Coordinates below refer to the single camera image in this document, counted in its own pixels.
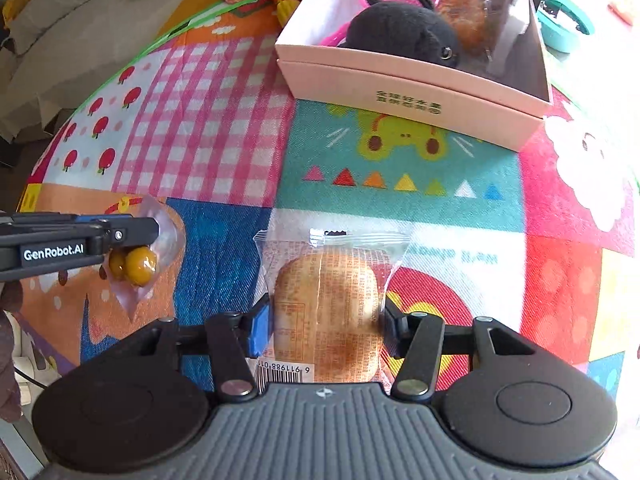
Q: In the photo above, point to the packaged round bread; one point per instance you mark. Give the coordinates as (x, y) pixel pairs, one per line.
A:
(325, 300)

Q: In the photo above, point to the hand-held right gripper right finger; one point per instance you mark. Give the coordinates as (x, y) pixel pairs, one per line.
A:
(391, 330)

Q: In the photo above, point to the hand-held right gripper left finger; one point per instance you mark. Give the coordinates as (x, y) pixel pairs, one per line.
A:
(260, 327)

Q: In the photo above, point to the beige sofa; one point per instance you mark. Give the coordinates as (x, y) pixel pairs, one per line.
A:
(75, 25)

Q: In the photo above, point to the packaged brown cake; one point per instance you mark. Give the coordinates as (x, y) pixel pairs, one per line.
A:
(465, 20)

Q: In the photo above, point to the colourful patchwork play mat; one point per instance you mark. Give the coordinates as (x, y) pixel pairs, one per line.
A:
(225, 135)

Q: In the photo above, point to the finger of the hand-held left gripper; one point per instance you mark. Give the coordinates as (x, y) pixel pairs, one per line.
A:
(135, 232)
(100, 218)

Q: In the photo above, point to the pink cardboard box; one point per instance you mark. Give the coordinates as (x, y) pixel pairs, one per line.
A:
(400, 105)

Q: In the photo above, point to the yellow plastic toy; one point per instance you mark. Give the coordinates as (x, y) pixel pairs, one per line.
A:
(287, 12)

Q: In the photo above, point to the clear packet of chestnuts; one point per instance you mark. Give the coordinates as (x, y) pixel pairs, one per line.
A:
(140, 262)

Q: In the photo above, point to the white power strip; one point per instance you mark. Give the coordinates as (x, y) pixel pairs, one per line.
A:
(30, 360)

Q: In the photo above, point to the teal basin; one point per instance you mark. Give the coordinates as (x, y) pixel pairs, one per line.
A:
(565, 20)

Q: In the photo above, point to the black plush toy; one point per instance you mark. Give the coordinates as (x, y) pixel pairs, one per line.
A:
(395, 25)

